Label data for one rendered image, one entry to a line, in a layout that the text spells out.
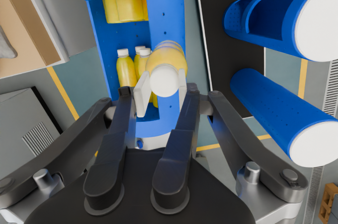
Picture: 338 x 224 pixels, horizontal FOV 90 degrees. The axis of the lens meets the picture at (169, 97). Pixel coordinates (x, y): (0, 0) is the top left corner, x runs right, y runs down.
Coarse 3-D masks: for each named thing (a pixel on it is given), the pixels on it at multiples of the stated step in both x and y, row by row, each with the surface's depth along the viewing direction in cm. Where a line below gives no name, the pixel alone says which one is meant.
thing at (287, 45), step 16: (240, 0) 127; (256, 0) 92; (272, 0) 106; (288, 0) 94; (304, 0) 56; (224, 16) 132; (240, 16) 136; (256, 16) 136; (272, 16) 116; (288, 16) 62; (240, 32) 107; (256, 32) 131; (272, 32) 112; (288, 32) 62; (272, 48) 83; (288, 48) 67
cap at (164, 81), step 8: (152, 72) 22; (160, 72) 21; (168, 72) 21; (176, 72) 22; (152, 80) 21; (160, 80) 21; (168, 80) 21; (176, 80) 21; (152, 88) 22; (160, 88) 22; (168, 88) 22; (176, 88) 22; (160, 96) 22; (168, 96) 22
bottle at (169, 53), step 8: (168, 40) 36; (160, 48) 26; (168, 48) 26; (176, 48) 28; (152, 56) 25; (160, 56) 24; (168, 56) 24; (176, 56) 24; (184, 56) 28; (152, 64) 24; (160, 64) 23; (168, 64) 23; (176, 64) 24; (184, 64) 25
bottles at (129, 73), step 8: (104, 8) 54; (136, 48) 64; (144, 48) 60; (120, 56) 61; (128, 56) 63; (136, 56) 65; (144, 56) 58; (120, 64) 61; (128, 64) 61; (136, 64) 65; (144, 64) 58; (120, 72) 62; (128, 72) 62; (136, 72) 67; (120, 80) 64; (128, 80) 63; (136, 80) 66
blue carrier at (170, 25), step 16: (96, 0) 53; (160, 0) 40; (176, 0) 43; (96, 16) 53; (160, 16) 41; (176, 16) 44; (96, 32) 53; (112, 32) 61; (128, 32) 65; (144, 32) 66; (160, 32) 42; (176, 32) 45; (112, 48) 62; (128, 48) 67; (112, 64) 63; (112, 80) 63; (112, 96) 63; (176, 96) 52; (160, 112) 51; (176, 112) 54; (144, 128) 52; (160, 128) 53
